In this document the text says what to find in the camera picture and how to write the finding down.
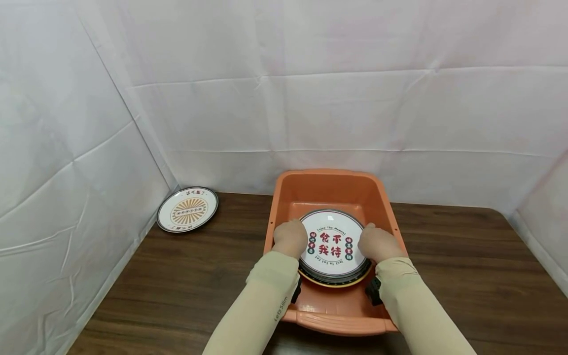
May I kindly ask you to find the person's right hand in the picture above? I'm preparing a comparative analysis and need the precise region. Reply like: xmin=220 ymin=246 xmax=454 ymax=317
xmin=357 ymin=223 xmax=405 ymax=263

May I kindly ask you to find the orange plastic basin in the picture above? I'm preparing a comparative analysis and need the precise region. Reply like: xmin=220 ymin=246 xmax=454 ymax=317
xmin=263 ymin=169 xmax=408 ymax=337

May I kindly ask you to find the person's right forearm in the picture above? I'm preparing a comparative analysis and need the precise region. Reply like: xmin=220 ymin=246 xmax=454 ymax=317
xmin=375 ymin=257 xmax=477 ymax=355

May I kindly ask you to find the black wrist band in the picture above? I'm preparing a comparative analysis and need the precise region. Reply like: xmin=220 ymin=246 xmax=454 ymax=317
xmin=364 ymin=276 xmax=383 ymax=306

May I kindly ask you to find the white plate with sunburst print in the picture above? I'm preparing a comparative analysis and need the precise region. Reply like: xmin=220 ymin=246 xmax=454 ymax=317
xmin=156 ymin=186 xmax=219 ymax=233

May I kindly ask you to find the person's left forearm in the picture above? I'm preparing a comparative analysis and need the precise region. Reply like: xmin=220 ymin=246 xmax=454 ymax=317
xmin=202 ymin=251 xmax=301 ymax=355

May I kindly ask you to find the person's left hand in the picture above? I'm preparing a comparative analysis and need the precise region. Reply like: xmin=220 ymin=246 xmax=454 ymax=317
xmin=272 ymin=219 xmax=308 ymax=260

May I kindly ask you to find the stack of dark-rimmed plates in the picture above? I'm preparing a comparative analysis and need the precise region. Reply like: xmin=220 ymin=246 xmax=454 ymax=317
xmin=297 ymin=258 xmax=373 ymax=288

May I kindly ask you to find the white plate with red characters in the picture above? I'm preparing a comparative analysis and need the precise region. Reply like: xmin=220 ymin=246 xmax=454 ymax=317
xmin=298 ymin=209 xmax=369 ymax=275

